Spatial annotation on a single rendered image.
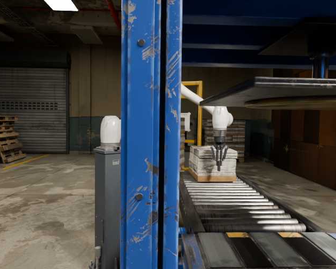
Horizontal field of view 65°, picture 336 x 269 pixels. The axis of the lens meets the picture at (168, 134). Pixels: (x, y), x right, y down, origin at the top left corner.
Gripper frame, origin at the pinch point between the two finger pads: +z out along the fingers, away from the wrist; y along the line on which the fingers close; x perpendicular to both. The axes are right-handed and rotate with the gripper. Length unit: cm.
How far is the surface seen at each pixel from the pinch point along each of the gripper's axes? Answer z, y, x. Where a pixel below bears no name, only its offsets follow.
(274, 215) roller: 14, -14, 58
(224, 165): 1.4, -6.1, -9.3
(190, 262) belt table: 14, 32, 99
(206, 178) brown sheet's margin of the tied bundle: 10.5, 6.8, -7.7
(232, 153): -7.3, -11.7, -8.9
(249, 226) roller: 14, 3, 70
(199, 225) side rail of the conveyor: 14, 25, 71
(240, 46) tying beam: -53, 19, 103
